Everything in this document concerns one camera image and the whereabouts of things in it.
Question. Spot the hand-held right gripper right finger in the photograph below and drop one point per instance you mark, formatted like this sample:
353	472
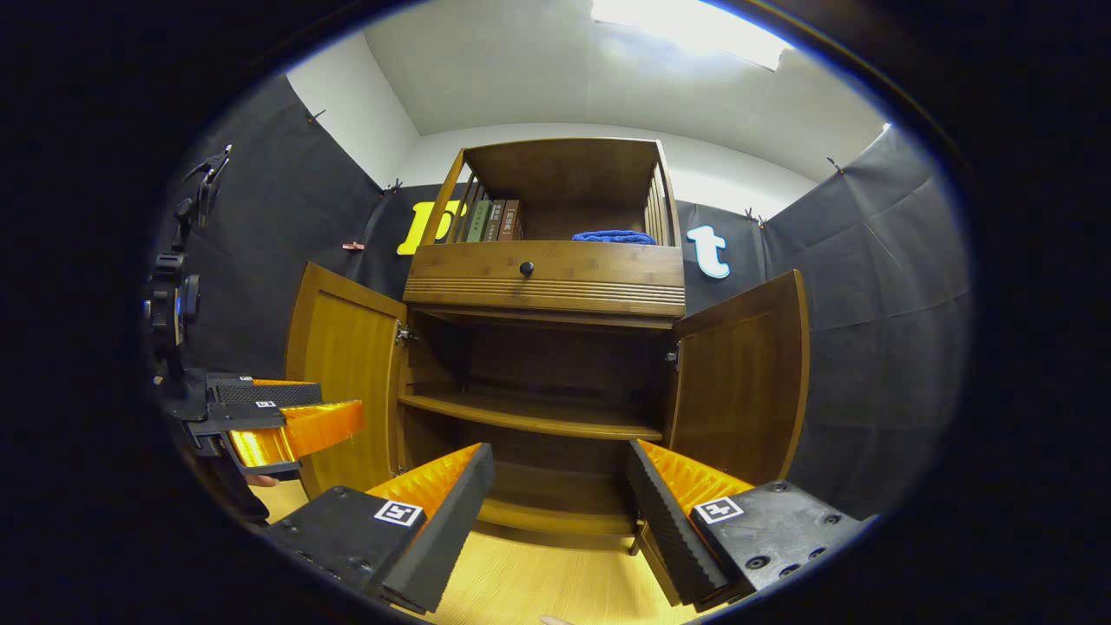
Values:
668	529

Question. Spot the wooden double-door shoe cabinet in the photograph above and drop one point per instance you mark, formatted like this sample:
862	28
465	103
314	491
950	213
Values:
564	174

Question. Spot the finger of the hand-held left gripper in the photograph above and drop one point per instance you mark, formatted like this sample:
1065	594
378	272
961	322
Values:
260	415
269	393

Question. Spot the blue folded cloth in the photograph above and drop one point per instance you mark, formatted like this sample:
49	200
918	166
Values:
614	237

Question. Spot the black backdrop cloth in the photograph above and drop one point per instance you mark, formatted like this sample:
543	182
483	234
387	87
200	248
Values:
868	304

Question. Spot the wooden cabinet drawer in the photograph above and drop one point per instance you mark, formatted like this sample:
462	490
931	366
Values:
608	269

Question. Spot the wooden inner cabinet shelf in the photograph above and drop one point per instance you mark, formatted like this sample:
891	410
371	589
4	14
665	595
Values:
538	417

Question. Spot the red-brown book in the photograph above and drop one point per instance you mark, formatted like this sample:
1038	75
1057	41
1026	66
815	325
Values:
510	220

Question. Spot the wooden cabinet door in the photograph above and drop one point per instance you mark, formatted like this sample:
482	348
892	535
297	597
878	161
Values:
347	365
738	382

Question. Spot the rectangular ceiling light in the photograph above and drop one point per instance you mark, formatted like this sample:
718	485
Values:
694	26

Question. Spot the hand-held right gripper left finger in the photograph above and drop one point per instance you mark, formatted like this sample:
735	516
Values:
434	547

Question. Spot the brown book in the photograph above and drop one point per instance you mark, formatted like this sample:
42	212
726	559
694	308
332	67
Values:
495	221

